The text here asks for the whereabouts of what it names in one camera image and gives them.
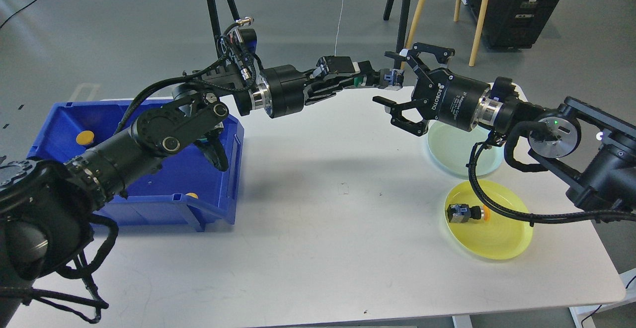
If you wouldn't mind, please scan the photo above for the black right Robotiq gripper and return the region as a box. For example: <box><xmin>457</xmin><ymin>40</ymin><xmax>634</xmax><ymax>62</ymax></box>
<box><xmin>373</xmin><ymin>42</ymin><xmax>492</xmax><ymax>137</ymax></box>

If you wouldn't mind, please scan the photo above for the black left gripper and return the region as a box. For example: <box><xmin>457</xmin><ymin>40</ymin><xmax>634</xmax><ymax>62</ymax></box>
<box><xmin>258</xmin><ymin>56</ymin><xmax>379</xmax><ymax>119</ymax></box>

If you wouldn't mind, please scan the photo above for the green button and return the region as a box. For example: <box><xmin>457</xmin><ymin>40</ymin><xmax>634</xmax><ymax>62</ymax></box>
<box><xmin>353</xmin><ymin>69</ymin><xmax>404</xmax><ymax>91</ymax></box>

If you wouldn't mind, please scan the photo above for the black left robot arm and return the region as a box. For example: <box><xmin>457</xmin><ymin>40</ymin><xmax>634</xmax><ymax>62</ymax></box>
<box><xmin>1</xmin><ymin>17</ymin><xmax>397</xmax><ymax>327</ymax></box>

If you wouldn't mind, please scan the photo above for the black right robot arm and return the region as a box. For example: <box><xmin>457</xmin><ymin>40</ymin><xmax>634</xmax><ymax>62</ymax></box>
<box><xmin>373</xmin><ymin>43</ymin><xmax>636</xmax><ymax>224</ymax></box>

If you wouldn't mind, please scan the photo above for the light green plate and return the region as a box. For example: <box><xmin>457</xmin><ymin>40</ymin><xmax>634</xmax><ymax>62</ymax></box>
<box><xmin>427</xmin><ymin>121</ymin><xmax>503</xmax><ymax>178</ymax></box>

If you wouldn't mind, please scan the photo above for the yellow plate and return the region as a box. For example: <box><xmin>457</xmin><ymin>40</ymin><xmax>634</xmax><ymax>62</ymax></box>
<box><xmin>447</xmin><ymin>179</ymin><xmax>534</xmax><ymax>260</ymax></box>

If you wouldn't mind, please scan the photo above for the wooden pole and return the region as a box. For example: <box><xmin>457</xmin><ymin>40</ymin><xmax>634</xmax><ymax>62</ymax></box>
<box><xmin>403</xmin><ymin>0</ymin><xmax>426</xmax><ymax>49</ymax></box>
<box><xmin>453</xmin><ymin>0</ymin><xmax>495</xmax><ymax>68</ymax></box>

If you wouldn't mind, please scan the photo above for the black tripod right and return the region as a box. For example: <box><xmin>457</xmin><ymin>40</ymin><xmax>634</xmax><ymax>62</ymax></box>
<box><xmin>383</xmin><ymin>0</ymin><xmax>411</xmax><ymax>53</ymax></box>

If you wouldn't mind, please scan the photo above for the black tripod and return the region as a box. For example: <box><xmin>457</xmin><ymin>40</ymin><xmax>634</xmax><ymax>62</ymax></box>
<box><xmin>201</xmin><ymin>0</ymin><xmax>241</xmax><ymax>45</ymax></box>
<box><xmin>383</xmin><ymin>0</ymin><xmax>411</xmax><ymax>53</ymax></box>

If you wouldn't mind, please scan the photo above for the black cabinet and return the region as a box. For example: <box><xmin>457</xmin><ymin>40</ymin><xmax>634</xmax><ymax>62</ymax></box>
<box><xmin>481</xmin><ymin>0</ymin><xmax>559</xmax><ymax>50</ymax></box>

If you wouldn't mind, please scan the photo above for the black tripod left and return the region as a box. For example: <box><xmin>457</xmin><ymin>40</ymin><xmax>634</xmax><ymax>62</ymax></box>
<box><xmin>201</xmin><ymin>0</ymin><xmax>241</xmax><ymax>45</ymax></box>

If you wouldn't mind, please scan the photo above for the blue plastic bin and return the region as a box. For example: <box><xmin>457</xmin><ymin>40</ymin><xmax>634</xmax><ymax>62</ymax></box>
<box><xmin>28</xmin><ymin>99</ymin><xmax>244</xmax><ymax>232</ymax></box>

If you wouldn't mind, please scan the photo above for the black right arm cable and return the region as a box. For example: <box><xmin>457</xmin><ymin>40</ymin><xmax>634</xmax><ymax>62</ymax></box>
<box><xmin>467</xmin><ymin>122</ymin><xmax>636</xmax><ymax>225</ymax></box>

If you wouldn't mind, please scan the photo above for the white floor cable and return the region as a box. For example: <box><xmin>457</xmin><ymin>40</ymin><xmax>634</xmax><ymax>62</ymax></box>
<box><xmin>335</xmin><ymin>0</ymin><xmax>349</xmax><ymax>56</ymax></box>

